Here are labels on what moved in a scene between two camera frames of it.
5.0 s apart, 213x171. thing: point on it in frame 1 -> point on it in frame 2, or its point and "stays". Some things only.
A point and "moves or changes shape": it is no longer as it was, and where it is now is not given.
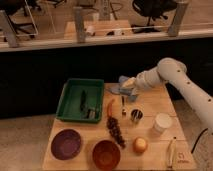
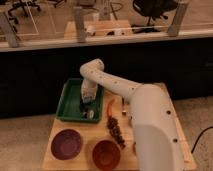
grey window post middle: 79,24 stays
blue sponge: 132,97 moves or changes shape
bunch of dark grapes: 115,131 stays
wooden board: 146,132 stays
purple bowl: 66,144 stays
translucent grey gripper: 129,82 -> 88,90
